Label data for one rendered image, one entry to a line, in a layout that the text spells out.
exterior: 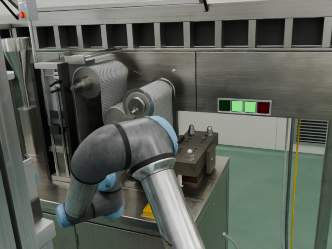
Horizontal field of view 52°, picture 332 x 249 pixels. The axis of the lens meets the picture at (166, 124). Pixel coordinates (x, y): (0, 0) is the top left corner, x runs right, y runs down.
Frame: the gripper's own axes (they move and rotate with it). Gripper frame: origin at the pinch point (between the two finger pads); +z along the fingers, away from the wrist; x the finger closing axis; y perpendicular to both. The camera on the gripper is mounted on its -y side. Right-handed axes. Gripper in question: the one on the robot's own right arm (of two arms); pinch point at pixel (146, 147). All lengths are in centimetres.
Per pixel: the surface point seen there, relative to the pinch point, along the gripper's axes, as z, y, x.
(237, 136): 273, -91, 13
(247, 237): 105, -110, -25
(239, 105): 40, 9, -31
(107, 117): 8.1, 9.6, 22.4
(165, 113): 22.0, 8.5, 0.1
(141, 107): 5.2, 15.6, 3.5
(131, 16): 41, 53, 23
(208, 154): 20.5, -9.1, -20.4
